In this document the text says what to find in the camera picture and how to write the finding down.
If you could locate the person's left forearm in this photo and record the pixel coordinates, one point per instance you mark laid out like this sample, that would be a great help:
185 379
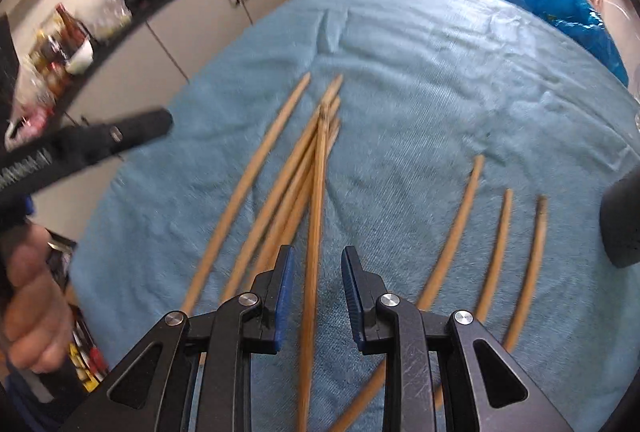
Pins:
25 407

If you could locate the person's left hand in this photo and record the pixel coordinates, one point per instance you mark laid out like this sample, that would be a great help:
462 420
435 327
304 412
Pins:
35 312

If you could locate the bundle of wooden chopsticks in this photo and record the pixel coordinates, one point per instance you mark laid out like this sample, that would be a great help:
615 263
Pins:
295 167

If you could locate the red yellow packages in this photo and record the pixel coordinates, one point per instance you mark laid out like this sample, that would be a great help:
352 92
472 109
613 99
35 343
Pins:
87 352

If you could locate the white bowl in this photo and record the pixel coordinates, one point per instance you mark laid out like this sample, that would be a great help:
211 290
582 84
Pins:
80 57

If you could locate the beige base cabinets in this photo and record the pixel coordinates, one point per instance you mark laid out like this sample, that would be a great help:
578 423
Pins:
200 22

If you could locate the dark grey chopstick holder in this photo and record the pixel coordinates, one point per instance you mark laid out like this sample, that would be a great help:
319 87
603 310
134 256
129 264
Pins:
622 222

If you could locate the colourful food packets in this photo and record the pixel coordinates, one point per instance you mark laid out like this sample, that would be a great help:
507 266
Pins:
47 72

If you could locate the brown sauce bottle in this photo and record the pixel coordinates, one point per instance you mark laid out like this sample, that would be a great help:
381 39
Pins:
72 30

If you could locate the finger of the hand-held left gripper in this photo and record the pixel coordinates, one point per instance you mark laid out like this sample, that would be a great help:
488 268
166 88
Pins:
135 127

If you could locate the blue terry towel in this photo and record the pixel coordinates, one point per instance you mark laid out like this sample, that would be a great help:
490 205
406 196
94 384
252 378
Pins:
425 87

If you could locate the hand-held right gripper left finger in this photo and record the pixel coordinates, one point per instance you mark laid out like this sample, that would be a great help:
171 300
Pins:
282 299

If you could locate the tan bamboo chopstick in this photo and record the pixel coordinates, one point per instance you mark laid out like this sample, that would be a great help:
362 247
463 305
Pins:
314 237
531 272
495 257
457 217

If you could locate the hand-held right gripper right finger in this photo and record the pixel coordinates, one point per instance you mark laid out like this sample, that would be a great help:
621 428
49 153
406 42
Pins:
352 299

